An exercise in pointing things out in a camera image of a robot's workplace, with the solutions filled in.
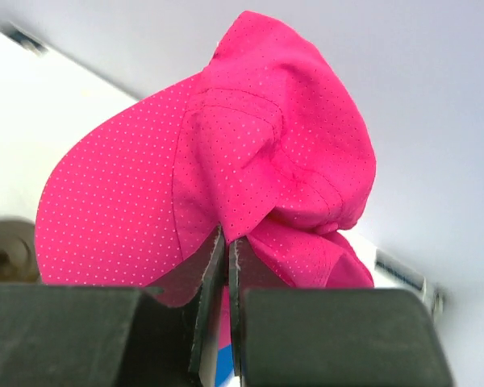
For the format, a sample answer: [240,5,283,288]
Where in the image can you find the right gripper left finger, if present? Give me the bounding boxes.
[0,227,225,386]

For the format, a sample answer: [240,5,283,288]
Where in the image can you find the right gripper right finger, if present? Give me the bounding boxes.
[228,239,454,386]

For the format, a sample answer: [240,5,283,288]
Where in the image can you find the pink cap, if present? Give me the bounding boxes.
[35,11,376,288]

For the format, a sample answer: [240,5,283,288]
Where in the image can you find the blue cap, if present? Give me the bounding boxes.
[215,344,234,386]

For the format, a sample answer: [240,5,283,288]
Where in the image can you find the brown round wooden stand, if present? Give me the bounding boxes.
[0,217,41,283]

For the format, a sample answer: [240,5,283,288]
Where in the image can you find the aluminium rail frame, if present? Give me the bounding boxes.
[374,249,445,321]

